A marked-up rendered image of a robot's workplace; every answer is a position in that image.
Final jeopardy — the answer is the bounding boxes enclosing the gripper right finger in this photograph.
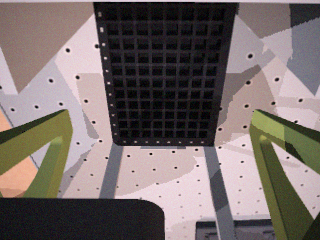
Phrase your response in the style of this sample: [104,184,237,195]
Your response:
[249,109,320,240]

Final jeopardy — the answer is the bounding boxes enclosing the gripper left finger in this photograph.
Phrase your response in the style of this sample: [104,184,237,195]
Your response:
[0,109,73,198]

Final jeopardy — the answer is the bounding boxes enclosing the black well plate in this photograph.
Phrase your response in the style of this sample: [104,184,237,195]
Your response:
[93,2,237,147]

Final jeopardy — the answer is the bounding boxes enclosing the grey flat base plate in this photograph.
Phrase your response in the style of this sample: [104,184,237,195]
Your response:
[0,14,320,240]

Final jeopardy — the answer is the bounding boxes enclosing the grey rack with upright posts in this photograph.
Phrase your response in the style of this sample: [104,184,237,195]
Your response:
[0,0,320,240]

